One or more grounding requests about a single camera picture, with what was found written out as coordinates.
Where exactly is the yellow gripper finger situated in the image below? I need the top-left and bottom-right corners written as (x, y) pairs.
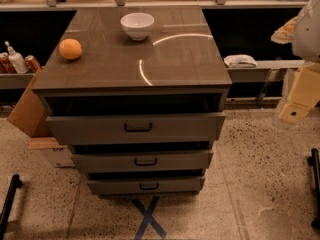
top-left (277, 63), bottom-right (320, 125)
top-left (271, 17), bottom-right (297, 44)

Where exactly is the red soda can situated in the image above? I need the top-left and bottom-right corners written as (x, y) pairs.
top-left (25, 55), bottom-right (42, 72)

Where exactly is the white ceramic bowl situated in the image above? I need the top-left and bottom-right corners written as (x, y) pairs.
top-left (120, 13), bottom-right (155, 41)

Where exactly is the white pump bottle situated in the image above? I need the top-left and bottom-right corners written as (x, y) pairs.
top-left (5, 41), bottom-right (28, 74)

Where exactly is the grey bottom drawer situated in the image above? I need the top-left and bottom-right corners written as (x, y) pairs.
top-left (87, 176), bottom-right (205, 195)

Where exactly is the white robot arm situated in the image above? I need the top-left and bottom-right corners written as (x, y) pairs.
top-left (271, 0), bottom-right (320, 125)

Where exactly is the brown cardboard box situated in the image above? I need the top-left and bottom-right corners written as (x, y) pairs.
top-left (7, 70), bottom-right (52, 138)

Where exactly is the grey drawer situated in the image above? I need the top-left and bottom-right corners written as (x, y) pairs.
top-left (71, 150), bottom-right (213, 173)
top-left (46, 112), bottom-right (225, 145)
top-left (87, 176), bottom-right (205, 195)

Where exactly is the folded white cloth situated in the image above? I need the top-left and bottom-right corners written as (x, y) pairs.
top-left (224, 54), bottom-right (257, 68)

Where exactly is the orange fruit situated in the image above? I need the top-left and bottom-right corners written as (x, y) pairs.
top-left (59, 39), bottom-right (82, 60)

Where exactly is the white box on floor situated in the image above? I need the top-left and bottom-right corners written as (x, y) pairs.
top-left (29, 137), bottom-right (74, 168)

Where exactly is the grey metal shelf rail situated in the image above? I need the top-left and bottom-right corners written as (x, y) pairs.
top-left (228, 60), bottom-right (303, 83)

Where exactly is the grey top drawer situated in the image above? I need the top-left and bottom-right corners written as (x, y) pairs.
top-left (46, 112), bottom-right (225, 145)

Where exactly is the red can at edge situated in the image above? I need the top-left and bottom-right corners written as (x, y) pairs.
top-left (0, 52), bottom-right (15, 73)

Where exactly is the black left base leg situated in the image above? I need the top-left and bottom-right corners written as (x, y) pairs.
top-left (0, 174), bottom-right (23, 240)

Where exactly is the grey drawer cabinet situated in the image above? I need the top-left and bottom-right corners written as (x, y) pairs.
top-left (33, 7), bottom-right (231, 181)

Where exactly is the blue tape cross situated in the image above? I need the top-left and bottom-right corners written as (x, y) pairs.
top-left (132, 196), bottom-right (167, 240)

